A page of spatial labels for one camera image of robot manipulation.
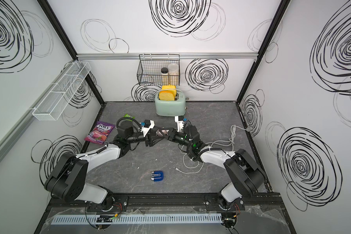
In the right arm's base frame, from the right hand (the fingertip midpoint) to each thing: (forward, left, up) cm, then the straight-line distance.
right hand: (161, 131), depth 76 cm
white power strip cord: (+6, -43, -21) cm, 48 cm away
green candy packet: (+27, +31, -21) cm, 47 cm away
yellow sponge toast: (+30, -1, -1) cm, 30 cm away
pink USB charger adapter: (0, -2, 0) cm, 2 cm away
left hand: (+1, 0, -3) cm, 4 cm away
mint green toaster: (+28, -5, -12) cm, 31 cm away
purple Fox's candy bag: (+11, +45, -18) cm, 50 cm away
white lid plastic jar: (+30, -6, +11) cm, 33 cm away
